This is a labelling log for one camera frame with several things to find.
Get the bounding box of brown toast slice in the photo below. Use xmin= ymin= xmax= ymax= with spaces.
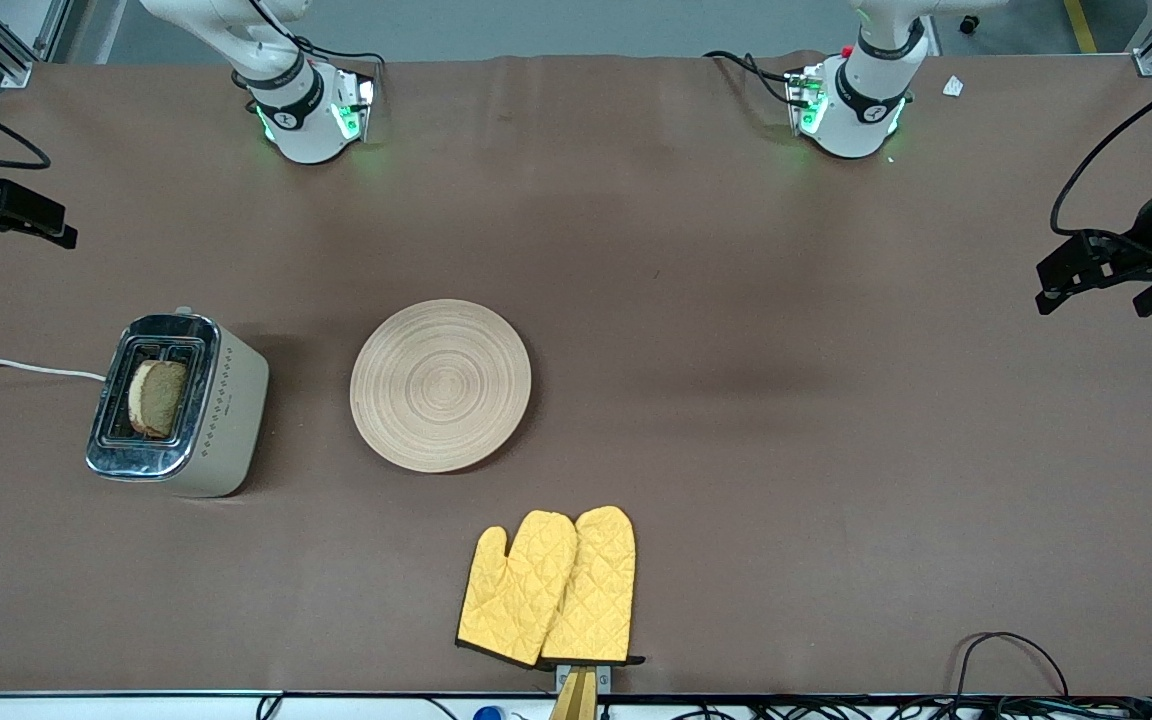
xmin=128 ymin=360 xmax=189 ymax=439

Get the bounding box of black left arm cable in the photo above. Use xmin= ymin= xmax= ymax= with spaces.
xmin=1050 ymin=60 xmax=1152 ymax=239

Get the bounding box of white toaster power cable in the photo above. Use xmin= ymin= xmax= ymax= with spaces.
xmin=0 ymin=358 xmax=107 ymax=383

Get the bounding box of beige chrome toaster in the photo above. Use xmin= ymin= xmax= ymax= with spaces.
xmin=86 ymin=307 xmax=270 ymax=498

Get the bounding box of round wooden plate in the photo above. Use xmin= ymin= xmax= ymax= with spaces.
xmin=350 ymin=299 xmax=533 ymax=474

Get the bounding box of black cable tangle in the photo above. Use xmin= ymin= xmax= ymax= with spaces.
xmin=676 ymin=696 xmax=1152 ymax=720

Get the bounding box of black base cable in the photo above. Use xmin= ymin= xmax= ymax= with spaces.
xmin=281 ymin=35 xmax=387 ymax=81
xmin=703 ymin=50 xmax=807 ymax=107

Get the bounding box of yellow wooden stick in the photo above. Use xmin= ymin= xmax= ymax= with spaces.
xmin=548 ymin=668 xmax=599 ymax=720

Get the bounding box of yellow quilted oven mitt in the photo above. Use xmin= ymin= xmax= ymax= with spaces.
xmin=541 ymin=505 xmax=645 ymax=666
xmin=456 ymin=510 xmax=579 ymax=668

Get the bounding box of black looped cable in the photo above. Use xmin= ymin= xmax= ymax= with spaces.
xmin=951 ymin=631 xmax=1072 ymax=701

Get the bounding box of black left base cable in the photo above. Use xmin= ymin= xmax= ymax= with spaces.
xmin=703 ymin=50 xmax=807 ymax=107

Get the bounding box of black right base cable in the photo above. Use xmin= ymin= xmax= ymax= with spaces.
xmin=281 ymin=35 xmax=387 ymax=81

